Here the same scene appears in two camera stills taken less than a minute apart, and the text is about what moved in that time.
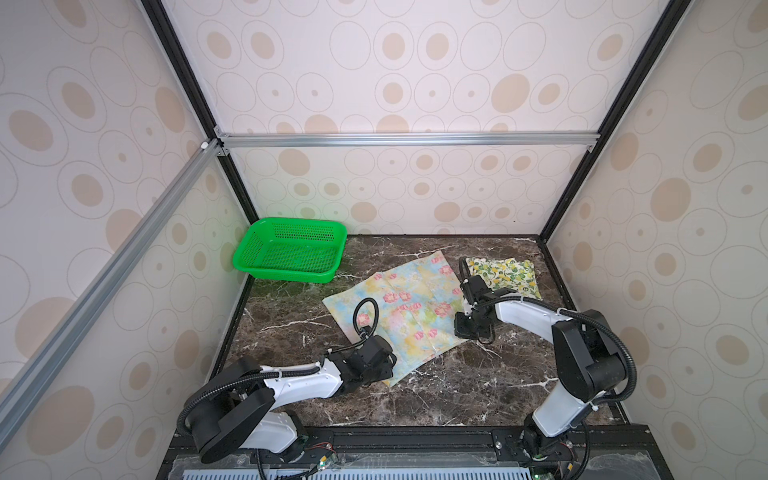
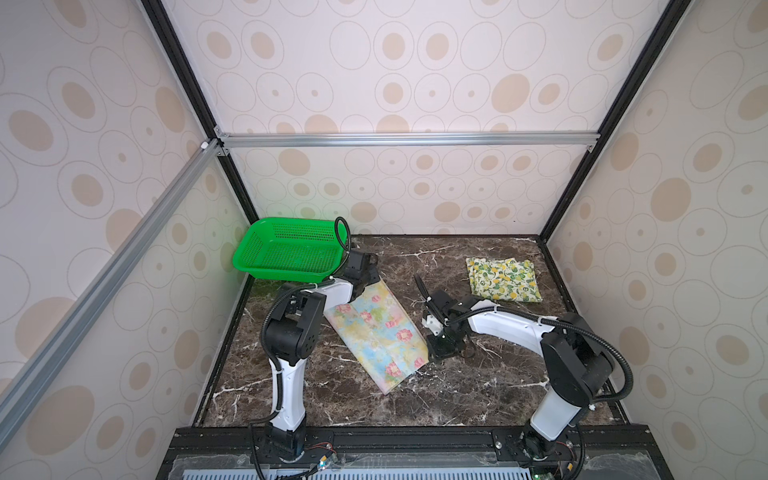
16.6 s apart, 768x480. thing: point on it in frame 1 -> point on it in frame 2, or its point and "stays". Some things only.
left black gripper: [386, 368] -> [371, 275]
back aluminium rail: [225, 141] stays
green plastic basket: [305, 250] stays
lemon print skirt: [513, 273] stays
